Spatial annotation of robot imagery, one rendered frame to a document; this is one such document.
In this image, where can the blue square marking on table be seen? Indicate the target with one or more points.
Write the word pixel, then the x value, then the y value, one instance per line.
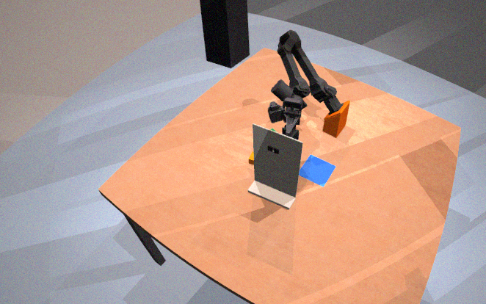
pixel 317 170

